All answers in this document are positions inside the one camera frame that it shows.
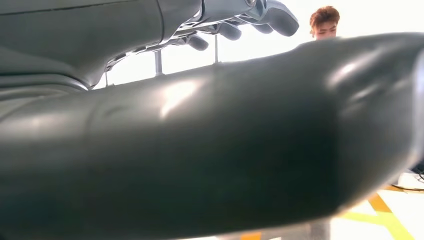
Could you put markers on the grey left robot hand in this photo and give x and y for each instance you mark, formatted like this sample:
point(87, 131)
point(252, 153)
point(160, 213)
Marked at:
point(82, 30)

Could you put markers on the robot body shell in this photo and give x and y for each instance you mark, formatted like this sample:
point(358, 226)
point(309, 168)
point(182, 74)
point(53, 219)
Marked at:
point(198, 149)

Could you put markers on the person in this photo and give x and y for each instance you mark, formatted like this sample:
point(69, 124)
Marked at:
point(324, 21)

